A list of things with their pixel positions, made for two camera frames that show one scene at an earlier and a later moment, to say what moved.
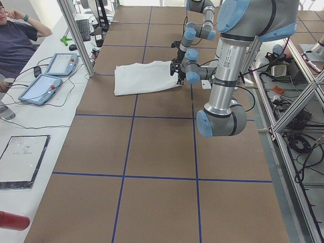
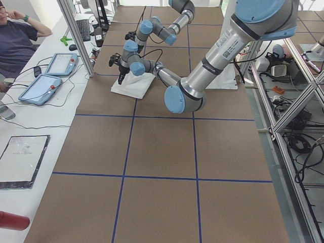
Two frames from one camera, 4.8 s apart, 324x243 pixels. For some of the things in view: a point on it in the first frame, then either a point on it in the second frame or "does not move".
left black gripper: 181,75 -> 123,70
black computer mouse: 72,47 does not move
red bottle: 8,220 does not move
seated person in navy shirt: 18,36 does not move
